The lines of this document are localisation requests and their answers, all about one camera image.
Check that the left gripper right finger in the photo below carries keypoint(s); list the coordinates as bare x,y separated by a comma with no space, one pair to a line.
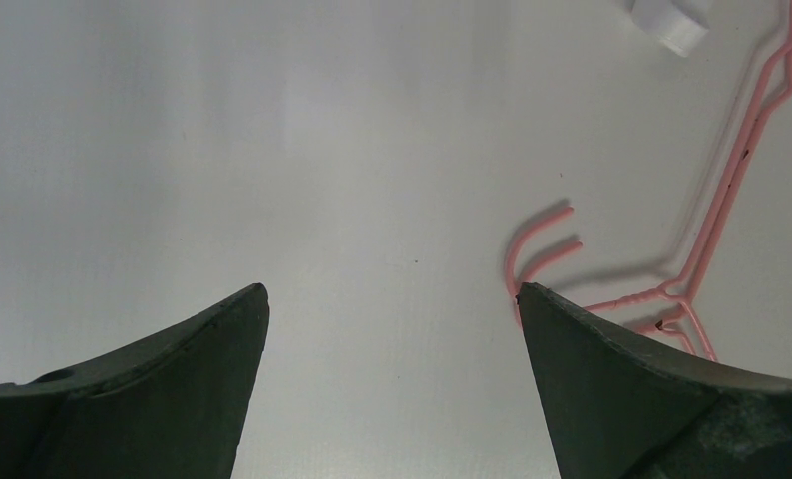
621,405

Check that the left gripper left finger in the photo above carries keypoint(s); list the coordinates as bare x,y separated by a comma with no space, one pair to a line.
170,405

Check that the red wire hanger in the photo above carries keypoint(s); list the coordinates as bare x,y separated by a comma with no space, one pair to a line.
772,89

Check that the white clothes rack frame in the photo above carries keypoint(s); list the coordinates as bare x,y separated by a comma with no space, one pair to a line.
679,25

